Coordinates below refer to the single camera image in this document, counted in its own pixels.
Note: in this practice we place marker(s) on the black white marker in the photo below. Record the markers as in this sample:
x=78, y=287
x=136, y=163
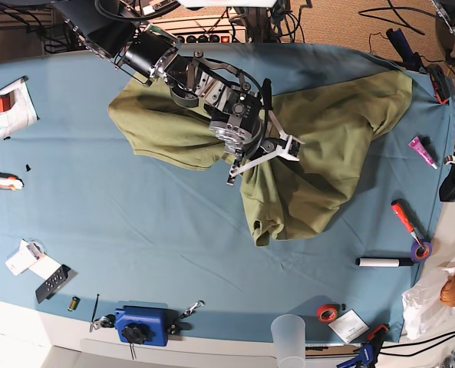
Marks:
x=384, y=262

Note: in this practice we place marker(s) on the blue table cloth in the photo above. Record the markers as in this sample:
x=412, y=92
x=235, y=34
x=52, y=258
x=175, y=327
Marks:
x=139, y=231

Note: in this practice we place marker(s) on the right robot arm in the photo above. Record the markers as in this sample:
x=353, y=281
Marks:
x=239, y=107

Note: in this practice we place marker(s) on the white card packet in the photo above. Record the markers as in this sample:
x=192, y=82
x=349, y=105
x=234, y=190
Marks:
x=31, y=255

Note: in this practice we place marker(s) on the blue orange bar clamp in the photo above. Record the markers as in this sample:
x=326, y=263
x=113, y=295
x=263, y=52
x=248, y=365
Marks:
x=367, y=355

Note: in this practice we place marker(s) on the white paper note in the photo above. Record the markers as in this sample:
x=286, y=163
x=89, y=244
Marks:
x=349, y=326

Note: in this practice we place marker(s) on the translucent plastic cup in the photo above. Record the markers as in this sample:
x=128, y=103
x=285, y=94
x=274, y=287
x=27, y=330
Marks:
x=288, y=334

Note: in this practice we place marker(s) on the small red box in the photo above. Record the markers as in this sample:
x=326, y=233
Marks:
x=5, y=103

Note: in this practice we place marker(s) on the purple tape roll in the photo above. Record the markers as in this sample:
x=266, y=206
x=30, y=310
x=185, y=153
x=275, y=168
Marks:
x=420, y=251

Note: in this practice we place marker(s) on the orange white utility knife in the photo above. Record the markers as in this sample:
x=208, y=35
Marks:
x=10, y=182

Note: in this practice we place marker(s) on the black red corner clamp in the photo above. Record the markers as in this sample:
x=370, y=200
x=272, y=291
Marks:
x=439, y=82

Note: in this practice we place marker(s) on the black zip tie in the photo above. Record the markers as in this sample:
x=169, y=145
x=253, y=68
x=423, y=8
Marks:
x=94, y=309

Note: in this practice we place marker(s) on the olive green t-shirt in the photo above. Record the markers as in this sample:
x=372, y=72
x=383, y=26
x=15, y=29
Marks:
x=309, y=167

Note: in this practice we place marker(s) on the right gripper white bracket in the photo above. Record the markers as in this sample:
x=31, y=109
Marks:
x=270, y=142

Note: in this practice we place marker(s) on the blue clamp mount block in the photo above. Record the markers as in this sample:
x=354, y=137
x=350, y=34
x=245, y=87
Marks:
x=142, y=325

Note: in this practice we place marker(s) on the silver carabiner clip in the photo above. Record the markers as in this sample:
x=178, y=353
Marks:
x=192, y=309

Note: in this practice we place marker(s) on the red handled screwdriver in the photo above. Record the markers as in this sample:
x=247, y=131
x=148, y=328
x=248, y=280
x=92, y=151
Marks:
x=398, y=210

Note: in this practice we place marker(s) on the red tape roll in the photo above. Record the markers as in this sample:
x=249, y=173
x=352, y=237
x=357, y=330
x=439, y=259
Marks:
x=327, y=313

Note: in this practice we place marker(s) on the small green battery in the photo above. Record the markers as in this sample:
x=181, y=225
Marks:
x=74, y=303

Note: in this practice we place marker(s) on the blue black clamp handle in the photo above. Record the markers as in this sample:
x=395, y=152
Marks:
x=410, y=59

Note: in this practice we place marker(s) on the white power strip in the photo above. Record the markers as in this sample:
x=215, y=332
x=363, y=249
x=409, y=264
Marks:
x=206, y=29

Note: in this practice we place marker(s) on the white plastic bag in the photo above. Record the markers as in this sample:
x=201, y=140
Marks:
x=423, y=309

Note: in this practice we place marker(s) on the purple glue tube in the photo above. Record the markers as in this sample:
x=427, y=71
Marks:
x=416, y=145

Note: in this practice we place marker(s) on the black remote control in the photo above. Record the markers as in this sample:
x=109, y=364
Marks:
x=52, y=283

